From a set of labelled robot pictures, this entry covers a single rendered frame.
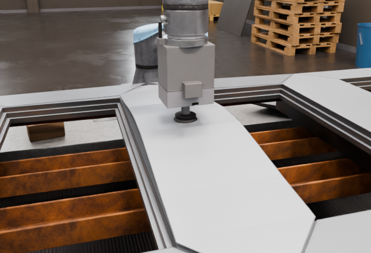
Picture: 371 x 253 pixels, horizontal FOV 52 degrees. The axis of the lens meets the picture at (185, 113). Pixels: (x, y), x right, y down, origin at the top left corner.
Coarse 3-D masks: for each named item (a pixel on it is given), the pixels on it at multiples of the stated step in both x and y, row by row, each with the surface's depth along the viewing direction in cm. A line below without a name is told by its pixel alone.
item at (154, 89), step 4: (140, 88) 100; (144, 88) 100; (148, 88) 100; (152, 88) 100; (156, 88) 100; (128, 92) 96; (132, 92) 96; (136, 92) 96; (140, 92) 96; (144, 92) 96
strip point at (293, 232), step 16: (272, 224) 46; (288, 224) 46; (304, 224) 46; (192, 240) 44; (208, 240) 44; (224, 240) 44; (240, 240) 44; (256, 240) 44; (272, 240) 44; (288, 240) 44; (304, 240) 44
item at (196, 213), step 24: (192, 192) 51; (216, 192) 51; (240, 192) 51; (264, 192) 52; (288, 192) 52; (168, 216) 47; (192, 216) 47; (216, 216) 47; (240, 216) 47; (264, 216) 47; (288, 216) 48
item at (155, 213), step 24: (216, 96) 100; (240, 96) 102; (264, 96) 103; (288, 96) 101; (0, 120) 83; (24, 120) 88; (120, 120) 86; (336, 120) 83; (0, 144) 75; (360, 144) 75; (144, 168) 63; (144, 192) 59; (168, 240) 46
